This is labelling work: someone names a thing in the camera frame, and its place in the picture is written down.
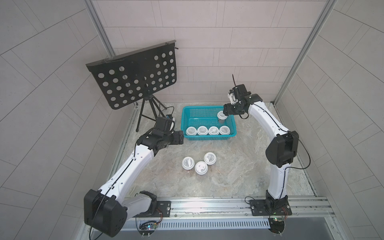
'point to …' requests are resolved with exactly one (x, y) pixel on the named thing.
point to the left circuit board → (147, 227)
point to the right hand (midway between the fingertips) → (228, 109)
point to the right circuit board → (277, 225)
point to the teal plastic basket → (201, 123)
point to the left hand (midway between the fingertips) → (180, 134)
